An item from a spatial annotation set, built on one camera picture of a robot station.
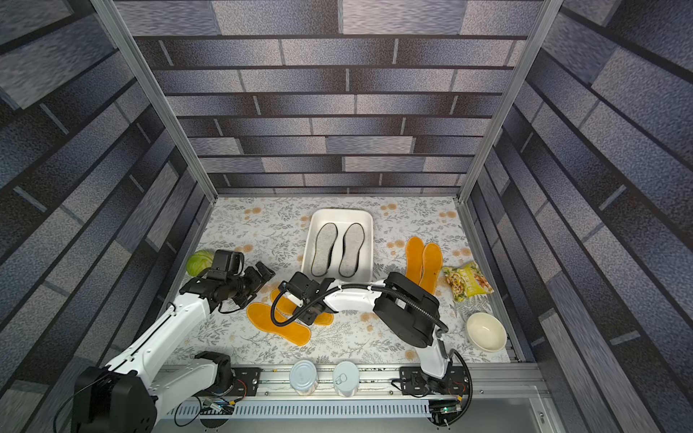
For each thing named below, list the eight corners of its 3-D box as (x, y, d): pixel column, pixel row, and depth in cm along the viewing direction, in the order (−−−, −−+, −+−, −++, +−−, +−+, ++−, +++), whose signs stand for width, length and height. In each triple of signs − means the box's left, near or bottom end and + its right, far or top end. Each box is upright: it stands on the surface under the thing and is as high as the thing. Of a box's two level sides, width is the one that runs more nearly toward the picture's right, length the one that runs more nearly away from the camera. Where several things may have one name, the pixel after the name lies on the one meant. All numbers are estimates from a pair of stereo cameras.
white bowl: (469, 354, 80) (476, 349, 76) (460, 318, 87) (466, 312, 83) (502, 354, 80) (511, 349, 76) (490, 318, 87) (498, 312, 83)
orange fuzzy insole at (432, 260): (419, 290, 94) (420, 288, 92) (423, 244, 106) (424, 241, 105) (439, 295, 92) (441, 293, 91) (441, 248, 105) (443, 245, 103)
